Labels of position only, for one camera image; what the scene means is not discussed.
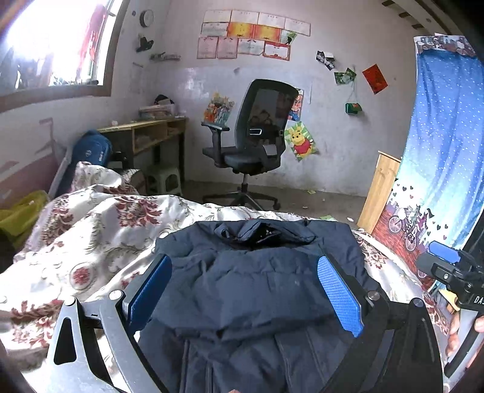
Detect floral white red bedspread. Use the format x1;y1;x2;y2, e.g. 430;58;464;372
0;161;455;386

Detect colourful poster behind chair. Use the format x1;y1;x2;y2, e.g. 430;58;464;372
204;93;235;125

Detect dark navy puffer jacket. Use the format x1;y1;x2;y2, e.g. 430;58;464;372
139;219;379;392

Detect round wall clock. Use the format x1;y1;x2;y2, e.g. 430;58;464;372
139;9;154;28

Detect items stacked on desk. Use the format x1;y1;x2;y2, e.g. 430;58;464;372
139;94;176;120

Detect red paper on wall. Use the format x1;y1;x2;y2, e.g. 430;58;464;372
363;64;388;94

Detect certificates cluster on wall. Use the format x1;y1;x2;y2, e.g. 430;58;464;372
197;9;312;61

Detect yellow green cloth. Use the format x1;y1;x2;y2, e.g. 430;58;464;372
0;190;49;251

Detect cartoon character poster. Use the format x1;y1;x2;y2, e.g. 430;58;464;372
288;89;304;122

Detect blue bicycle print curtain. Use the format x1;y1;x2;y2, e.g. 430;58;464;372
371;35;483;291

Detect wooden desk with shelf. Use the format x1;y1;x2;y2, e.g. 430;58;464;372
97;116;189;184

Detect light wooden board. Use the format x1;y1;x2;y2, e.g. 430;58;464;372
357;151;401;234

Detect black white wall photos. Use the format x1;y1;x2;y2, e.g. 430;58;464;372
316;51;335;71

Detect person's right hand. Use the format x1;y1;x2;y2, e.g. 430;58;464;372
474;316;484;333

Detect green hanging wall pouch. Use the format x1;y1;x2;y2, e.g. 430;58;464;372
345;102;363;115

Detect window with brown frame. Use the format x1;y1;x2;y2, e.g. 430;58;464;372
1;1;129;112

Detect Winnie the Pooh poster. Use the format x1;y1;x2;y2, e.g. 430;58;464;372
285;121;318;161

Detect pale green plastic stool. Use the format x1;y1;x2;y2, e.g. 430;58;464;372
145;165;182;196

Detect blue backpack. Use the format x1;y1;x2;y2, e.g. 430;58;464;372
55;130;113;197

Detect green photo on wall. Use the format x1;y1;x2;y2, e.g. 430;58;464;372
334;68;356;85

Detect black mesh office chair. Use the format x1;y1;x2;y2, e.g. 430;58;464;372
201;79;299;210

